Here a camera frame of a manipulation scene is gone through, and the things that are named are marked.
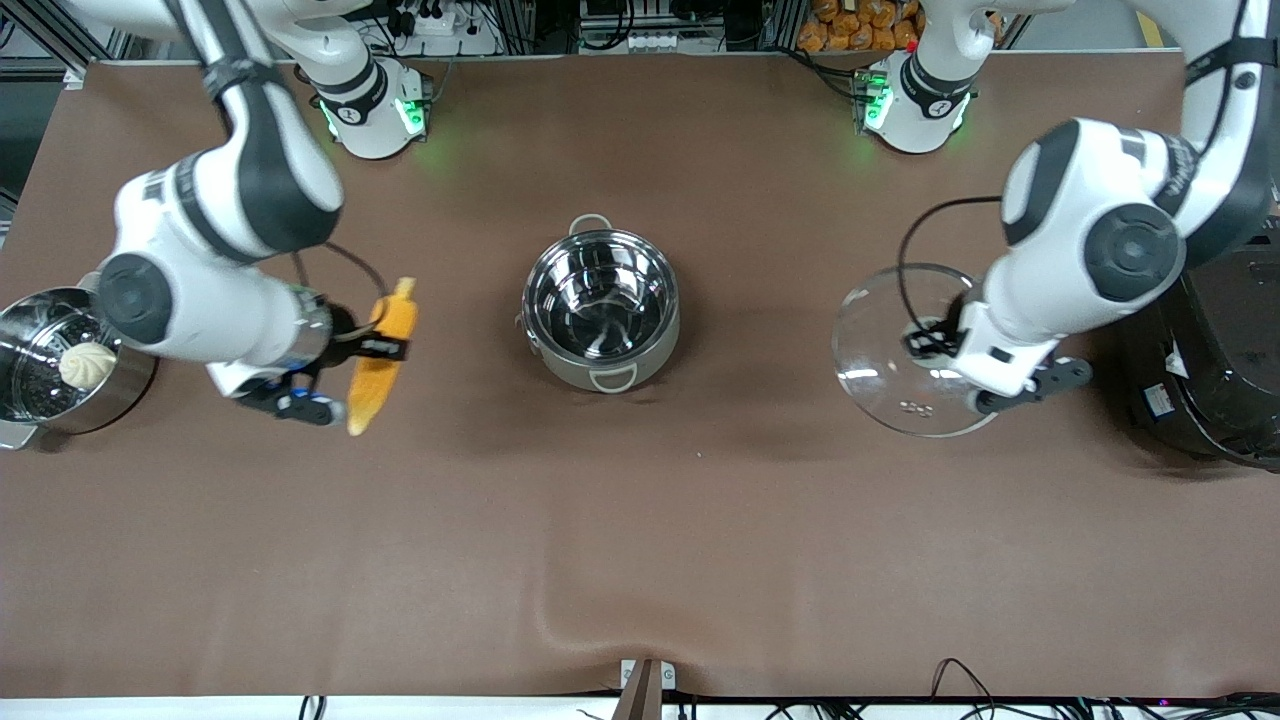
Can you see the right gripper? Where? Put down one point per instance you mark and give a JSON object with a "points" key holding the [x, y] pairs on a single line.
{"points": [[343, 324]]}

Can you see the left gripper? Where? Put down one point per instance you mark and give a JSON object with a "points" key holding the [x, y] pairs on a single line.
{"points": [[937, 338]]}

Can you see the yellow corn cob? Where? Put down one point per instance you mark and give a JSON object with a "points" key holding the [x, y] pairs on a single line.
{"points": [[375, 395]]}

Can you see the glass pot lid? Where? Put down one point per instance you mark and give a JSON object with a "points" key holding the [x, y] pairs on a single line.
{"points": [[880, 340]]}

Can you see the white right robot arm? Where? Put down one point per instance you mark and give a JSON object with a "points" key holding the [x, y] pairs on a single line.
{"points": [[260, 170]]}

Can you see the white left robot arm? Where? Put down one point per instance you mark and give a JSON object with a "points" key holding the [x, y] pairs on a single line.
{"points": [[1090, 230]]}

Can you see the stainless steel steamer pot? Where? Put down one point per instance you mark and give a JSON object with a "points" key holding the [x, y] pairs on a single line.
{"points": [[130, 375]]}

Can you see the black rice cooker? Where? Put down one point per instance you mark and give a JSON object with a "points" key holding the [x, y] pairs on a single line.
{"points": [[1230, 380]]}

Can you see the white steamed bun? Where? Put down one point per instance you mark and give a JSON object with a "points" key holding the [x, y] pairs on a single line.
{"points": [[88, 366]]}

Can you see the brown table mat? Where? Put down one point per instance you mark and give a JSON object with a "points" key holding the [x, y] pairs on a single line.
{"points": [[700, 550]]}

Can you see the bag of orange snacks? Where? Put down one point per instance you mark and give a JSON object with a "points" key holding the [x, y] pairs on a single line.
{"points": [[855, 25]]}

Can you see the white power strip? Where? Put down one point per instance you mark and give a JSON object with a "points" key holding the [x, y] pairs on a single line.
{"points": [[440, 18]]}

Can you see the white connector block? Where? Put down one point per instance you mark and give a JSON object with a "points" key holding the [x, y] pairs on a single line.
{"points": [[650, 42]]}

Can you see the metal table clamp bracket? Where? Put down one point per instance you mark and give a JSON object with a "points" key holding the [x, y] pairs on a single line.
{"points": [[648, 678]]}

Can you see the aluminium frame profile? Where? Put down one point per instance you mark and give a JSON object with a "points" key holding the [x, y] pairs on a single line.
{"points": [[80, 50]]}

